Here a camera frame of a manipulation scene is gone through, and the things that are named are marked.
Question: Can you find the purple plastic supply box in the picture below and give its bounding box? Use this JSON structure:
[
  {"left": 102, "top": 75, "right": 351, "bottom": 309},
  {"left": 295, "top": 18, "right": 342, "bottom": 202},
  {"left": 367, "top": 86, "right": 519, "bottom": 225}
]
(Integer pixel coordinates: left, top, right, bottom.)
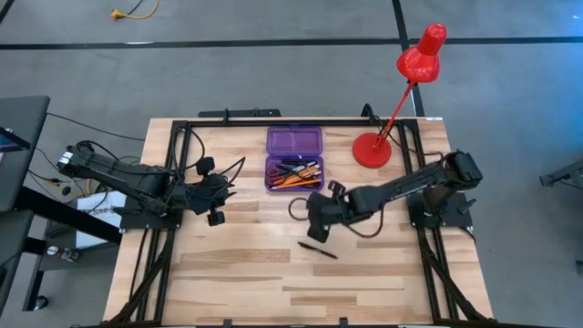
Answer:
[{"left": 263, "top": 126, "right": 325, "bottom": 192}]

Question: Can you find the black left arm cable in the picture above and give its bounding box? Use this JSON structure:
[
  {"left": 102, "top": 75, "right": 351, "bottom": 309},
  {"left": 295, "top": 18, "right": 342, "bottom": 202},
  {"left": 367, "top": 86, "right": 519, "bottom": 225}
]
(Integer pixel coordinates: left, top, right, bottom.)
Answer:
[{"left": 175, "top": 126, "right": 247, "bottom": 192}]

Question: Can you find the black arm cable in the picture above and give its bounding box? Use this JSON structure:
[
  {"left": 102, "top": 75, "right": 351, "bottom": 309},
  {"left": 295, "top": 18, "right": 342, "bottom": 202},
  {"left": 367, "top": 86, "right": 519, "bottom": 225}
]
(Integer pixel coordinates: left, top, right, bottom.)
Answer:
[
  {"left": 175, "top": 126, "right": 247, "bottom": 192},
  {"left": 399, "top": 135, "right": 446, "bottom": 159}
]

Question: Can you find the small silver device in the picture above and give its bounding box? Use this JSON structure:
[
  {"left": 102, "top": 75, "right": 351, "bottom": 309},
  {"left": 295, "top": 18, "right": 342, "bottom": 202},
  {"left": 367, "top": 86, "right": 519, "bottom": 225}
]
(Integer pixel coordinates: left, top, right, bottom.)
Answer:
[{"left": 45, "top": 244, "right": 82, "bottom": 263}]

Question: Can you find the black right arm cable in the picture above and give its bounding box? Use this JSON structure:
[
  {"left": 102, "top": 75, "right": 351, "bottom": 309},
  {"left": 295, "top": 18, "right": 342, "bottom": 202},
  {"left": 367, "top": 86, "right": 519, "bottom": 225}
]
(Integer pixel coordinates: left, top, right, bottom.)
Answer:
[{"left": 399, "top": 135, "right": 446, "bottom": 159}]

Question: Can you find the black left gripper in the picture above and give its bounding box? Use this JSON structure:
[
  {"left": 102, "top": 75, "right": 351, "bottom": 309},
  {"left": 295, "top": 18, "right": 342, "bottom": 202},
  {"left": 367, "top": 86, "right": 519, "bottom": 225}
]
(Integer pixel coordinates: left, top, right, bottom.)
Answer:
[{"left": 184, "top": 156, "right": 238, "bottom": 228}]

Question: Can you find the white printed paper sheet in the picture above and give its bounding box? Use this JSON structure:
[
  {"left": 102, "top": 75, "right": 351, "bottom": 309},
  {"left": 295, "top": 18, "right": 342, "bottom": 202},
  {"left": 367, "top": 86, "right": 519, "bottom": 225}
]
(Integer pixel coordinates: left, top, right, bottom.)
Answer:
[{"left": 75, "top": 190, "right": 128, "bottom": 251}]

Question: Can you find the orange pencil with pink eraser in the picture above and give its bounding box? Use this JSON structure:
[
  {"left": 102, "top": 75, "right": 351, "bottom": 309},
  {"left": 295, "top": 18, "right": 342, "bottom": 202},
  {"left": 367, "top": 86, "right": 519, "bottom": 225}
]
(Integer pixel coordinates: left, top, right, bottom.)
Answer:
[{"left": 291, "top": 166, "right": 322, "bottom": 179}]

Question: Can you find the black side desk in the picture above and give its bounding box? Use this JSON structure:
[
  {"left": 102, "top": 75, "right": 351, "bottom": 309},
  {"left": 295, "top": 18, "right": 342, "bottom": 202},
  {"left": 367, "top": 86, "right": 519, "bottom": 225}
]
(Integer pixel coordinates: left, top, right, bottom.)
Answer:
[{"left": 0, "top": 94, "right": 124, "bottom": 315}]

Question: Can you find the red desk lamp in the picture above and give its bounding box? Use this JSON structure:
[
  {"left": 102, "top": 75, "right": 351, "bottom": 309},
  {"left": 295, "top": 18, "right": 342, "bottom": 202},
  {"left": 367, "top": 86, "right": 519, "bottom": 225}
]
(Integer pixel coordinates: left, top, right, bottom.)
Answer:
[{"left": 352, "top": 22, "right": 448, "bottom": 169}]

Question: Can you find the black metal stand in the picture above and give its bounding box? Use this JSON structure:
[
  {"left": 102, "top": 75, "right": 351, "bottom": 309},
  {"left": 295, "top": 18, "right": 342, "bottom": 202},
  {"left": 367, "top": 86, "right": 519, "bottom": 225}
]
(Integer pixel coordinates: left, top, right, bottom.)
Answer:
[{"left": 538, "top": 157, "right": 583, "bottom": 192}]

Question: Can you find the black right camera cable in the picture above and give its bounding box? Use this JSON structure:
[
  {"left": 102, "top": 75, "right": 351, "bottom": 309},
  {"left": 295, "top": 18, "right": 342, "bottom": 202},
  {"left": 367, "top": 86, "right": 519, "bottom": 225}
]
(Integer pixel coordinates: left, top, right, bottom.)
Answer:
[{"left": 288, "top": 197, "right": 386, "bottom": 240}]

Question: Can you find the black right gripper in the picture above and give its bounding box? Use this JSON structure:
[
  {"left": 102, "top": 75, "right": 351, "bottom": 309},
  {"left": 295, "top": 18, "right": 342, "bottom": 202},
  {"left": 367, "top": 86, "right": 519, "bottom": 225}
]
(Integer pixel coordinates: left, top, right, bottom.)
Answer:
[{"left": 305, "top": 179, "right": 361, "bottom": 244}]

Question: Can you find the black pen with white logo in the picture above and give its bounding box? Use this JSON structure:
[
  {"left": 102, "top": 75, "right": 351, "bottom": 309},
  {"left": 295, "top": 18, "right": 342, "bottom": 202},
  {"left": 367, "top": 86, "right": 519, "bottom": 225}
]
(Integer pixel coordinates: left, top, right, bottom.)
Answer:
[{"left": 297, "top": 241, "right": 340, "bottom": 261}]

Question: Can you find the black power strip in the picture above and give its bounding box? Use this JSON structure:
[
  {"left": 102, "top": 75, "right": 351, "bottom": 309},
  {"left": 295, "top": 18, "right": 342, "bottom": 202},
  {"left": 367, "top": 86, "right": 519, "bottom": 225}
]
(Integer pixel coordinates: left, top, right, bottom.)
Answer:
[{"left": 198, "top": 108, "right": 282, "bottom": 118}]

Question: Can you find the black floor cable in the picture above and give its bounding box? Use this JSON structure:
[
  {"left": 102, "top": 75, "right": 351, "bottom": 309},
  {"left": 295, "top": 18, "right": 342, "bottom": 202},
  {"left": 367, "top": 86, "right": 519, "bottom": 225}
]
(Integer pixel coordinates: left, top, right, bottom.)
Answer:
[{"left": 45, "top": 111, "right": 147, "bottom": 142}]

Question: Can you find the yellow extension cord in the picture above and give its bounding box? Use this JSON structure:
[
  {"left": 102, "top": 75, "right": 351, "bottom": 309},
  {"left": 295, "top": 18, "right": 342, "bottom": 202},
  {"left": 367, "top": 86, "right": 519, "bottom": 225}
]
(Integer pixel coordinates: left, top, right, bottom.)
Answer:
[{"left": 110, "top": 0, "right": 160, "bottom": 22}]

